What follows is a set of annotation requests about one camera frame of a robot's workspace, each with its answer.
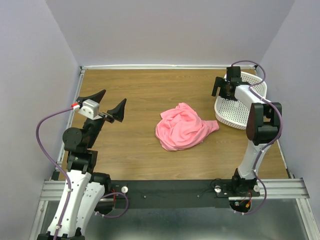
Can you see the white perforated plastic basket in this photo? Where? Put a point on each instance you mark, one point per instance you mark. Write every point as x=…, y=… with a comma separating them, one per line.
x=234, y=113

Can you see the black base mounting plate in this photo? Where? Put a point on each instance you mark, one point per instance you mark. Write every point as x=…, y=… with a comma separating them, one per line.
x=178, y=194

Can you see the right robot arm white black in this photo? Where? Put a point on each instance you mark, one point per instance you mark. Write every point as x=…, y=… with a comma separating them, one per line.
x=264, y=125

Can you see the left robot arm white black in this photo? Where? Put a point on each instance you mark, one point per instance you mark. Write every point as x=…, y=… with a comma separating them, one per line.
x=83, y=188

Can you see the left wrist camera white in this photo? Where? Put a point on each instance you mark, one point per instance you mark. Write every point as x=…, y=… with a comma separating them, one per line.
x=88, y=109

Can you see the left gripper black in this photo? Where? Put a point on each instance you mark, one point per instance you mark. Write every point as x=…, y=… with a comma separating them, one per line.
x=118, y=112

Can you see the pink t shirt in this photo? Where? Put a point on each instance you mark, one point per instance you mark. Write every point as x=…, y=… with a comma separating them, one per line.
x=181, y=128

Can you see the aluminium front rail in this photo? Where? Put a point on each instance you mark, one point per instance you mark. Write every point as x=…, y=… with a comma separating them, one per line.
x=290, y=188

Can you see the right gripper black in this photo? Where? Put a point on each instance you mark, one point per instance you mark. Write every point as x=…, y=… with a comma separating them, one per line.
x=220, y=82

